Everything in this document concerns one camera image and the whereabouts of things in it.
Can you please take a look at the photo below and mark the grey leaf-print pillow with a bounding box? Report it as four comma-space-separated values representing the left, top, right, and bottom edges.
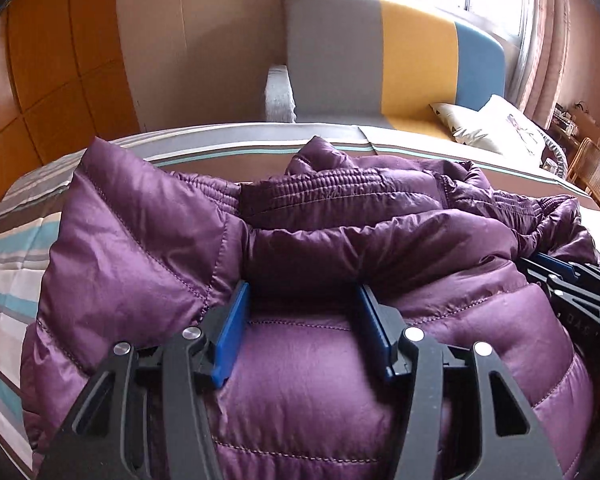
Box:
430, 102, 503, 153

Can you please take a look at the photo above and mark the bed with striped sheet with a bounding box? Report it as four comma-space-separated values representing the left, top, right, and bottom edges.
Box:
0, 122, 600, 476

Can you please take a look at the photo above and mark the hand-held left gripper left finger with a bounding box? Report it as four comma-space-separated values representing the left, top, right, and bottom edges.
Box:
39, 281, 251, 480

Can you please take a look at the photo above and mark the white printed pillow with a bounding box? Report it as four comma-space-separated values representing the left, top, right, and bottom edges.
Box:
467, 94, 551, 158

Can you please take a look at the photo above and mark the pink patterned curtain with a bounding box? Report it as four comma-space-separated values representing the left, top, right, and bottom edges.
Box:
515, 0, 588, 131

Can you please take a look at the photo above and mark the purple puffer jacket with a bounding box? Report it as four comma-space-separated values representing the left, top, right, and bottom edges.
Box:
20, 135, 600, 480

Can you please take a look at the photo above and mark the cluttered wooden desk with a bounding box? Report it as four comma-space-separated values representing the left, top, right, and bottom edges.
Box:
550, 102, 600, 151

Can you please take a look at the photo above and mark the grey yellow blue sofa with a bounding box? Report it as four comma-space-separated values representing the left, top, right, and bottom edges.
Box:
265, 0, 571, 181

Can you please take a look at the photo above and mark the wooden wardrobe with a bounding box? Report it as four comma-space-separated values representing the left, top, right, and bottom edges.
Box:
0, 0, 141, 226

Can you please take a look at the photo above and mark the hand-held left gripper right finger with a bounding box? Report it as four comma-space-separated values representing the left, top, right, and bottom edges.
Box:
357, 284, 565, 480

